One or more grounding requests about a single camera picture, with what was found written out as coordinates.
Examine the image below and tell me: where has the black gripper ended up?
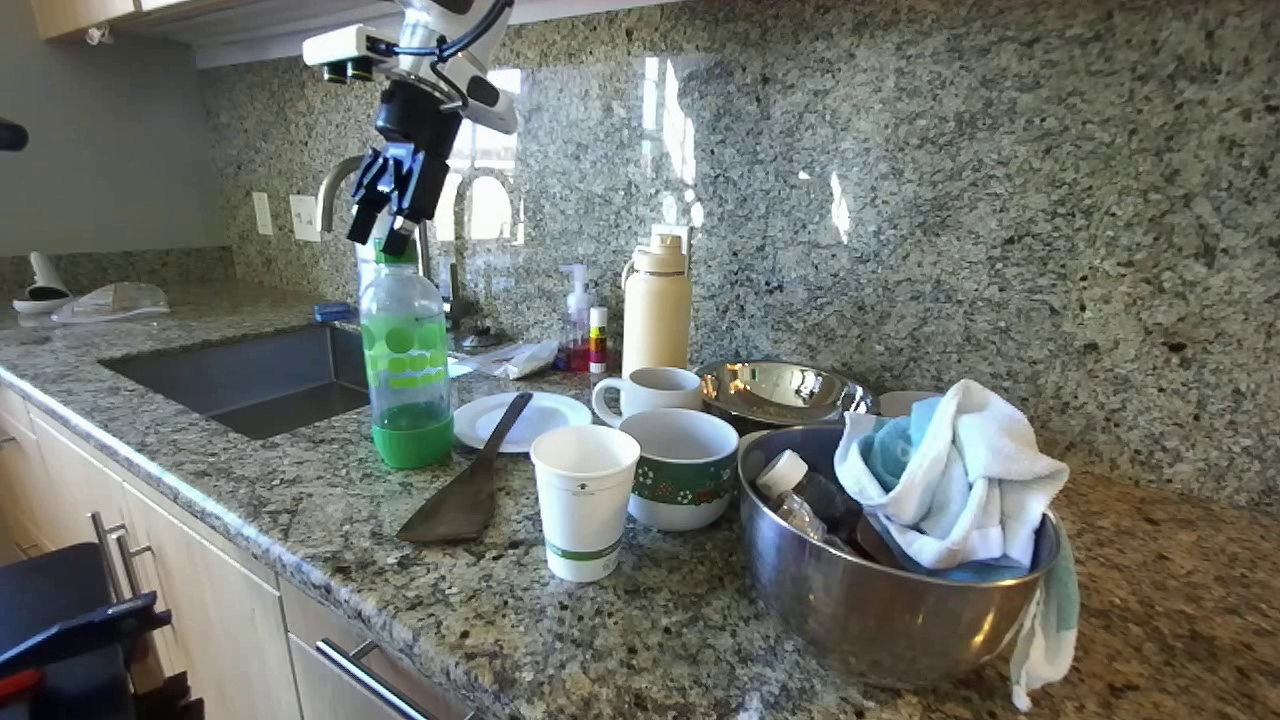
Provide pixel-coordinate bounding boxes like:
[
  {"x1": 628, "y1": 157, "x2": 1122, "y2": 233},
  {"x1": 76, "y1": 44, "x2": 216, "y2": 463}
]
[{"x1": 346, "y1": 78, "x2": 460, "y2": 261}]

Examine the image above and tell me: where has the green plastic bottle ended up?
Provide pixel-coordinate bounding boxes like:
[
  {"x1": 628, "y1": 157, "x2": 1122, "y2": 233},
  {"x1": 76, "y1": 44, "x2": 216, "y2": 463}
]
[{"x1": 359, "y1": 240, "x2": 450, "y2": 473}]

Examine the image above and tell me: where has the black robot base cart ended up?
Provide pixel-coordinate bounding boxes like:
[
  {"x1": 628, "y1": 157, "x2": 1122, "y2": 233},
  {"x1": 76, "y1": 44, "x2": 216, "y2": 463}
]
[{"x1": 0, "y1": 542, "x2": 204, "y2": 720}]

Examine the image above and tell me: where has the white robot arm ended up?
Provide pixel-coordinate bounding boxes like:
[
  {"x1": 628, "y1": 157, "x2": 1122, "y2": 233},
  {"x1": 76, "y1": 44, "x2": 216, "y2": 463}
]
[{"x1": 346, "y1": 0, "x2": 515, "y2": 257}]

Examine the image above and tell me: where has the small red yellow bottle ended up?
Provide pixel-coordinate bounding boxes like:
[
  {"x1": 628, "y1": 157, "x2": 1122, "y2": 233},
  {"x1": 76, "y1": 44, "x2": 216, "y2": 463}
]
[{"x1": 588, "y1": 305, "x2": 607, "y2": 376}]

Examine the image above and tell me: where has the small clear soap bottle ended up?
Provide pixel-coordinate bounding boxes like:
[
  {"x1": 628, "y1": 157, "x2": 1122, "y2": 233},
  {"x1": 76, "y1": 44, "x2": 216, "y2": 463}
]
[{"x1": 563, "y1": 262, "x2": 597, "y2": 370}]

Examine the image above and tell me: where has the cream insulated water bottle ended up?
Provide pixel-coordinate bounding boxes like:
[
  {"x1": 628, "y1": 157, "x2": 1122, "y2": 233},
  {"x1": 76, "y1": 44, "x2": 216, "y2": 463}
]
[{"x1": 620, "y1": 233, "x2": 692, "y2": 369}]

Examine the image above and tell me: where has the small silver dish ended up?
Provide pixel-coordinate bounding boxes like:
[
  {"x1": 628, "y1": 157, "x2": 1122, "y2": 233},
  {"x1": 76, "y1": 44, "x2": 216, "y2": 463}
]
[{"x1": 704, "y1": 358, "x2": 870, "y2": 427}]

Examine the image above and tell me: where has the white capped dark bottle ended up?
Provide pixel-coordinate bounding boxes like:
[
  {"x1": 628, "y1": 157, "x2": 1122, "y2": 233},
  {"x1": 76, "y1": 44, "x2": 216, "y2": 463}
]
[{"x1": 754, "y1": 450, "x2": 858, "y2": 537}]

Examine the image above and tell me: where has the curved steel faucet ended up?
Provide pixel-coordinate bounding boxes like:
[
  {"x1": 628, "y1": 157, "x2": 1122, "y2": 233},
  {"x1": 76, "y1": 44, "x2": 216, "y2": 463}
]
[{"x1": 313, "y1": 150, "x2": 528, "y2": 337}]

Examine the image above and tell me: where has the clear plastic packet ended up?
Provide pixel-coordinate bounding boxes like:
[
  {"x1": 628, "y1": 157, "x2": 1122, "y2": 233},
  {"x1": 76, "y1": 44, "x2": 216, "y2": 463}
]
[{"x1": 473, "y1": 340, "x2": 557, "y2": 379}]

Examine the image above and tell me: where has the steel kitchen sink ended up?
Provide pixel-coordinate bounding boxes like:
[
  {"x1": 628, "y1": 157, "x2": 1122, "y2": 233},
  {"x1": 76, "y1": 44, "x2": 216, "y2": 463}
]
[{"x1": 107, "y1": 325, "x2": 371, "y2": 438}]

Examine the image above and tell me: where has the white round plate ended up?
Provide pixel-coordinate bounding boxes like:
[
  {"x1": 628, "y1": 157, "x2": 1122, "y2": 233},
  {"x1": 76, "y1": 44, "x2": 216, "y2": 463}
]
[{"x1": 450, "y1": 393, "x2": 591, "y2": 455}]

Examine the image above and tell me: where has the white object on counter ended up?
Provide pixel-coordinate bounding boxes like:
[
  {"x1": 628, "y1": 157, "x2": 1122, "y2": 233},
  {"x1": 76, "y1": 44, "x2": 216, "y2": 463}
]
[{"x1": 13, "y1": 252, "x2": 167, "y2": 325}]

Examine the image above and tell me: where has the plain white mug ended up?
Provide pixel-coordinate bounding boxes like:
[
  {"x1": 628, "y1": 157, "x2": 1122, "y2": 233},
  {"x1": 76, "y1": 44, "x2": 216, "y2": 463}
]
[{"x1": 591, "y1": 369, "x2": 699, "y2": 425}]

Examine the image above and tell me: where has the dark wooden spatula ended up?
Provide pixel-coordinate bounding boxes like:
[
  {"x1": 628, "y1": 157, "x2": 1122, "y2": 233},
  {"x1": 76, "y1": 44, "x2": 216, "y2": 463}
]
[{"x1": 397, "y1": 393, "x2": 532, "y2": 542}]

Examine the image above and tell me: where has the white paper cup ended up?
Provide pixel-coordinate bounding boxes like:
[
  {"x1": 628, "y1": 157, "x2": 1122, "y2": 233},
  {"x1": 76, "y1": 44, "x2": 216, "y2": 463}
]
[{"x1": 532, "y1": 425, "x2": 641, "y2": 582}]

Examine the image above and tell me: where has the green patterned white mug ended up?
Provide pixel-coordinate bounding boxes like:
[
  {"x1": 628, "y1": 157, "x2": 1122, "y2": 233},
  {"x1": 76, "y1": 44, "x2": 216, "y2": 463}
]
[{"x1": 623, "y1": 409, "x2": 740, "y2": 533}]

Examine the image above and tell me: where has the white and blue towel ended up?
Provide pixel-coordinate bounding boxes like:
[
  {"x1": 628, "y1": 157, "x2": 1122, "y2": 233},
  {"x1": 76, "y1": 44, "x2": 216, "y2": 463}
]
[{"x1": 830, "y1": 376, "x2": 1084, "y2": 716}]

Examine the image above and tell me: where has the large steel mixing bowl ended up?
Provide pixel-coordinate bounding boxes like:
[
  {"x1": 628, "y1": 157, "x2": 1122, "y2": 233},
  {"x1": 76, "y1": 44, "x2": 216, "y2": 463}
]
[{"x1": 737, "y1": 425, "x2": 1058, "y2": 687}]

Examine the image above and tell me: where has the white wall outlet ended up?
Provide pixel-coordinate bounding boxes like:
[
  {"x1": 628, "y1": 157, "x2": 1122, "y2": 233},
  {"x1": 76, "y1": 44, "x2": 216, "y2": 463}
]
[{"x1": 289, "y1": 196, "x2": 318, "y2": 240}]

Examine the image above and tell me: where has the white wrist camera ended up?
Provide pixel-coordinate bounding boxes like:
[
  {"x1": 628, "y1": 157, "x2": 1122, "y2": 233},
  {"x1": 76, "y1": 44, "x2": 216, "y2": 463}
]
[{"x1": 299, "y1": 25, "x2": 397, "y2": 82}]

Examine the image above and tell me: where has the steel cabinet handle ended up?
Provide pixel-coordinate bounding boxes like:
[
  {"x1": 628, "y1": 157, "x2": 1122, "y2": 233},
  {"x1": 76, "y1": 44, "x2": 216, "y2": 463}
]
[{"x1": 92, "y1": 510, "x2": 156, "y2": 641}]

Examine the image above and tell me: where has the steel drawer handle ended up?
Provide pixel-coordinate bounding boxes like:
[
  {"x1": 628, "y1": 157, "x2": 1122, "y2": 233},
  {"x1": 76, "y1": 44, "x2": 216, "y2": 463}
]
[{"x1": 313, "y1": 637, "x2": 434, "y2": 720}]

